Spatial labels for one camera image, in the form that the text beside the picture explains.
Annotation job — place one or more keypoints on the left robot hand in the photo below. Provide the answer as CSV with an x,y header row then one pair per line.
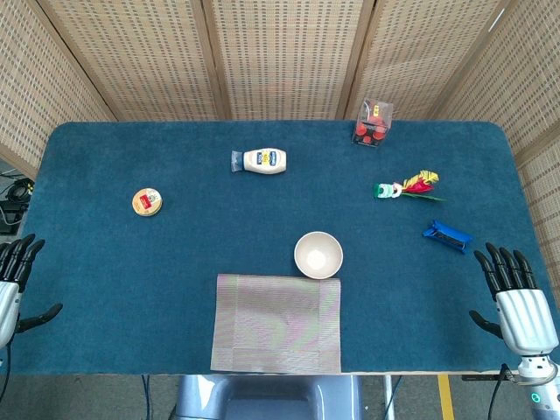
x,y
9,302

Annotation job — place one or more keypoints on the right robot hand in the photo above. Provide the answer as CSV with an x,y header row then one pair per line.
x,y
525,319

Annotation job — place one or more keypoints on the white bowl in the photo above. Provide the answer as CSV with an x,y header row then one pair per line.
x,y
318,258

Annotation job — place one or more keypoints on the beige woven placemat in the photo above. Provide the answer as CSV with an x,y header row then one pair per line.
x,y
275,324

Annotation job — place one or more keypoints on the blue table carpet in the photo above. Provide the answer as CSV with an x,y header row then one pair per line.
x,y
131,284

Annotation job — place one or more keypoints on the white table leg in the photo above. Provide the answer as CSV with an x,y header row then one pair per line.
x,y
388,398

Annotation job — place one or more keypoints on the round yellow tin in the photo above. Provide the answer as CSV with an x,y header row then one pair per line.
x,y
148,202

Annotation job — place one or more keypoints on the colourful feather shuttlecock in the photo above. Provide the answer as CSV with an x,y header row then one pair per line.
x,y
415,186

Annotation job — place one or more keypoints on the woven folding screen panel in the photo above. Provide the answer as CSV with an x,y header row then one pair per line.
x,y
284,57
525,87
39,87
415,57
131,57

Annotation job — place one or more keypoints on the clear box with red parts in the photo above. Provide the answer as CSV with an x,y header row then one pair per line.
x,y
372,127

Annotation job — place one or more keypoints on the grey-blue robot torso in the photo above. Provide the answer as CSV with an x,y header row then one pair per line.
x,y
267,398

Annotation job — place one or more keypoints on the mayonnaise squeeze bottle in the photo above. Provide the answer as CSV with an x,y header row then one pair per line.
x,y
262,161

